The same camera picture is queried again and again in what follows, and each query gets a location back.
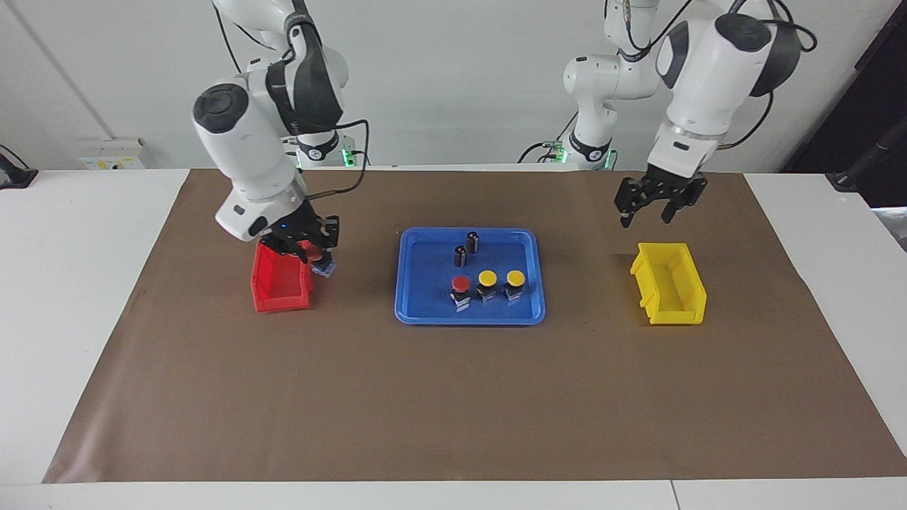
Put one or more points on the black stand pole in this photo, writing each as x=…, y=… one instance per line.
x=868, y=163

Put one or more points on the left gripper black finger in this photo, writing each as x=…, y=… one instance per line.
x=684, y=204
x=627, y=198

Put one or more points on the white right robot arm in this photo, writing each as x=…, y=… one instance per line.
x=248, y=142

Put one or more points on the black cylinder capacitor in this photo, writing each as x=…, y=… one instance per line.
x=460, y=256
x=472, y=242

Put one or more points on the brown paper mat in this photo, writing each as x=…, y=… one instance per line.
x=453, y=397

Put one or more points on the red plastic bin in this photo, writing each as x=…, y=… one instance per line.
x=280, y=287

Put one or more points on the black device at table edge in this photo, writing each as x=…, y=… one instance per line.
x=14, y=176

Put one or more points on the yellow push button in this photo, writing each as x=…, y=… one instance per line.
x=487, y=283
x=514, y=283

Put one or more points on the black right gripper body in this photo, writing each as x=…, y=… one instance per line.
x=294, y=227

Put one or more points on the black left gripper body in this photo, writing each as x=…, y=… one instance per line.
x=669, y=185

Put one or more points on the blue plastic tray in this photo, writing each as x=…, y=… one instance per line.
x=439, y=308

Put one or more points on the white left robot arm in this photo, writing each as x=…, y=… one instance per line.
x=716, y=71

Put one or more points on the yellow plastic bin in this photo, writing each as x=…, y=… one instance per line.
x=669, y=287

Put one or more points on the grey plastic sheet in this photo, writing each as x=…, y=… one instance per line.
x=894, y=227

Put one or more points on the white wall socket box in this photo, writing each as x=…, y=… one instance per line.
x=110, y=154

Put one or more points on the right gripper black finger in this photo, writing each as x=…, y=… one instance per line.
x=287, y=251
x=331, y=237

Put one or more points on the red push button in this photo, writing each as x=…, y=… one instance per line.
x=460, y=290
x=324, y=270

